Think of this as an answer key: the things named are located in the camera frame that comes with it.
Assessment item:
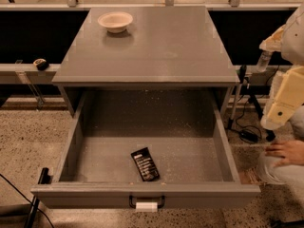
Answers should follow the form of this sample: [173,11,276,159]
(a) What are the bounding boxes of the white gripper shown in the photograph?
[259,26,304,130]

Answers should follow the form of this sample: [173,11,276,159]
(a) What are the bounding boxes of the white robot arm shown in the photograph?
[259,5,304,130]

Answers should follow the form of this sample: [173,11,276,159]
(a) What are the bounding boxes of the grey cabinet with counter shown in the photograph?
[51,5,240,118]

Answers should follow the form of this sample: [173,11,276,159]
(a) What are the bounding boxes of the open grey top drawer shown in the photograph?
[31,90,260,212]

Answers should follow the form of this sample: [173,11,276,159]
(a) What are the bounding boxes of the person's hand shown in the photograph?
[265,140,304,167]

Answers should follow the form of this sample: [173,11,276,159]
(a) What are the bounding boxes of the black tripod stand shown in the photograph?
[227,65,263,133]

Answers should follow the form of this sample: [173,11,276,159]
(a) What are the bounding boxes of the person's leg light trousers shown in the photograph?
[256,106,304,190]

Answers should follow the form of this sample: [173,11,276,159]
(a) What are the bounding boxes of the tan sneaker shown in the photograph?
[238,168,263,185]

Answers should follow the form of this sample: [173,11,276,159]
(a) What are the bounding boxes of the white paper bowl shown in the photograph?
[98,11,133,33]

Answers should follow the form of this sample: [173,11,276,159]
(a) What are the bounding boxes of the black yellow tape measure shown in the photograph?
[33,58,49,71]

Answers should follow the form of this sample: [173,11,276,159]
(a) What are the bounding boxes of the black pole lower left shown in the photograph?
[24,167,49,228]

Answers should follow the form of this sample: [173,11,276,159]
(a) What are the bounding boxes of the black power adapter with cable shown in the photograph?
[235,98,264,144]

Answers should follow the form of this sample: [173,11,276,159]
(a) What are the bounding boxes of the black drawer handle white tape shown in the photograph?
[129,196,165,213]

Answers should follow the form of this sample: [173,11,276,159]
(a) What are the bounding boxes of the black cable lower left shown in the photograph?
[0,173,55,228]

